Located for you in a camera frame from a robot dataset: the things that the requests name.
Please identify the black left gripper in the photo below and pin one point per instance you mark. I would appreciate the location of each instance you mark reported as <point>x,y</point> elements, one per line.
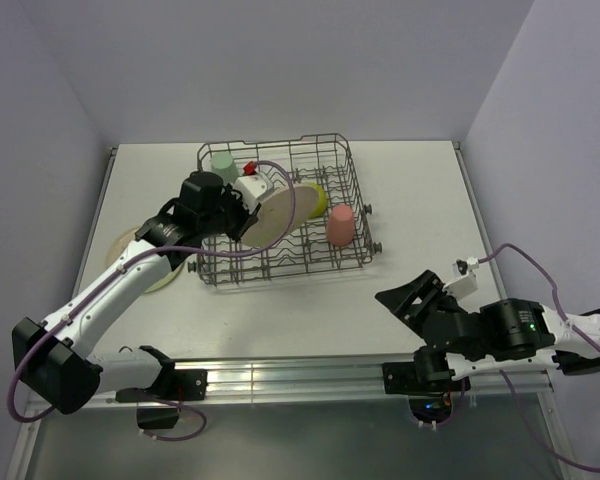
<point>245,219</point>

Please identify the pink cup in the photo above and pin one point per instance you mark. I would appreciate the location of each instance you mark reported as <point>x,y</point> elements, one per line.
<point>340,227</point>

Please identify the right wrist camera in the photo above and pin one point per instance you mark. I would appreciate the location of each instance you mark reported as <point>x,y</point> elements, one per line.
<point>464,281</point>

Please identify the pale green cup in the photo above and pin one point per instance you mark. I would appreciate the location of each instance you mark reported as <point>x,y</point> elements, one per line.
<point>223,164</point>

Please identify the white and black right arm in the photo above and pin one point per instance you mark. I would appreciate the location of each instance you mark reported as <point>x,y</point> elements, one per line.
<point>512,335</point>

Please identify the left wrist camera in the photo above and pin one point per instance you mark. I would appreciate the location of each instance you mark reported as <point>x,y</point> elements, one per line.
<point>253,185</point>

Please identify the aluminium rail frame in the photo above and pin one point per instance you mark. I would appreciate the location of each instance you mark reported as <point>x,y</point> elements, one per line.
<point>294,418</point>

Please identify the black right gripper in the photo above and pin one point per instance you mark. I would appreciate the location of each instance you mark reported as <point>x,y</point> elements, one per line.
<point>426,287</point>

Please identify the large pink green plate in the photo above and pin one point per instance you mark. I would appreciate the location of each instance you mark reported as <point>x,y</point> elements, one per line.
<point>275,218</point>

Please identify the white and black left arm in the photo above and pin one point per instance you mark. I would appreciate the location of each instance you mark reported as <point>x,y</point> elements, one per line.
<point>54,356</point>

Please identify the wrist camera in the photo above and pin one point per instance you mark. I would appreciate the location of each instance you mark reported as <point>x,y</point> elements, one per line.
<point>464,281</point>
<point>253,185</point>

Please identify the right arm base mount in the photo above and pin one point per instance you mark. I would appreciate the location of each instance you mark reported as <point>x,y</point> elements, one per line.
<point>432,403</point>

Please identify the lime green bowl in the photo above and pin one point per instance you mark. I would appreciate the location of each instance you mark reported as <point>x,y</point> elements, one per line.
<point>322,202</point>

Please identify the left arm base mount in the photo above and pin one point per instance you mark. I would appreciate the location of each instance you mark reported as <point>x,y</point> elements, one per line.
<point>161,408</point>

